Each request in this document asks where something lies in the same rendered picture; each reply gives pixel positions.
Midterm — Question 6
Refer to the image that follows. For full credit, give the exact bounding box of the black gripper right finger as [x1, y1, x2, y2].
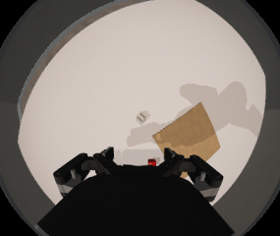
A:
[147, 147, 224, 203]

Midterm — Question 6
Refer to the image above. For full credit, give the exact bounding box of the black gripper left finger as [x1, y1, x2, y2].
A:
[53, 147, 127, 198]

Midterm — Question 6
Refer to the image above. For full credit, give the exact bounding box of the brown square mat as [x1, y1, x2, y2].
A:
[152, 102, 220, 162]

